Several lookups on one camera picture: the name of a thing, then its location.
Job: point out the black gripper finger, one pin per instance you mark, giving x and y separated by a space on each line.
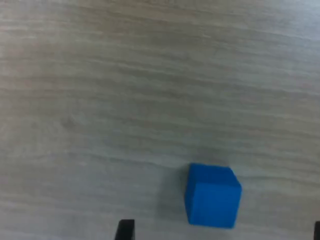
125 231
317 232

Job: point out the blue cube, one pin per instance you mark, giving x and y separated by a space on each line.
212 202

